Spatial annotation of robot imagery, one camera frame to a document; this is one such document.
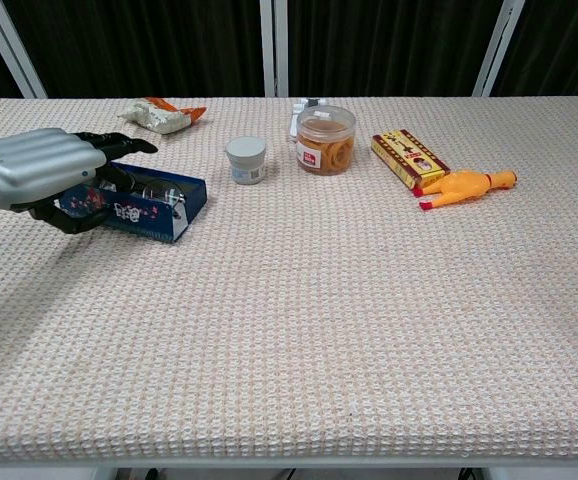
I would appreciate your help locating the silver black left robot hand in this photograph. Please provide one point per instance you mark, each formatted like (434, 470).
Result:
(29, 165)

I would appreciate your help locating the blue glasses case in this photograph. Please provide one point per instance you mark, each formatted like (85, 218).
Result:
(139, 212)

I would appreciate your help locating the metal frame eyeglasses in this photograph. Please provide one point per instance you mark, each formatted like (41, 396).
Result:
(161, 192)

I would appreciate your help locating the yellow red cardboard box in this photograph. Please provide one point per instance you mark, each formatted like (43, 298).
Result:
(409, 157)

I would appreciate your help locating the white orange snack packet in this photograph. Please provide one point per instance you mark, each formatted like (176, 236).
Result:
(161, 119)

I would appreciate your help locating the dark curtain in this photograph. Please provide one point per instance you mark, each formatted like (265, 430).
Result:
(144, 45)

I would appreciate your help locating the small white jar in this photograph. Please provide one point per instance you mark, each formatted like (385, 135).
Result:
(245, 162)

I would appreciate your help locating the small white bottle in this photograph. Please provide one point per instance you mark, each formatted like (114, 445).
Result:
(297, 120)

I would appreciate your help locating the clear jar of rubber bands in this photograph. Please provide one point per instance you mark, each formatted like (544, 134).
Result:
(326, 142)

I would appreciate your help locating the beige waffle tablecloth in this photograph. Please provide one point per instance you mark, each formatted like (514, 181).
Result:
(319, 300)

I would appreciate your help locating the yellow rubber chicken toy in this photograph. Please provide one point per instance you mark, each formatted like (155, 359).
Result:
(461, 187)

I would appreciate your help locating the white slanted frame post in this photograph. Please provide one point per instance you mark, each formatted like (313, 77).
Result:
(499, 45)
(11, 45)

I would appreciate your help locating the white upright frame post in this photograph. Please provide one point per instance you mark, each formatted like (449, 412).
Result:
(274, 45)

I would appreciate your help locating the white table frame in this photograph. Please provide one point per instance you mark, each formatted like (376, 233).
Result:
(369, 470)

